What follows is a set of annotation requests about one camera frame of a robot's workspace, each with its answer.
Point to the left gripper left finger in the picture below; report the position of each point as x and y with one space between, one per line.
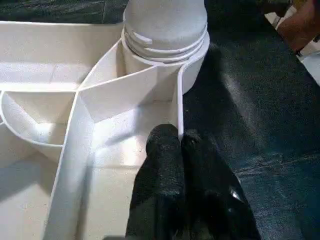
160 195

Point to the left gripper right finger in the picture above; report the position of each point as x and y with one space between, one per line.
215 200

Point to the white plastic table leg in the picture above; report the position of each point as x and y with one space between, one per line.
165 20

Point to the white plastic table top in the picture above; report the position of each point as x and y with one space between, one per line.
50 50

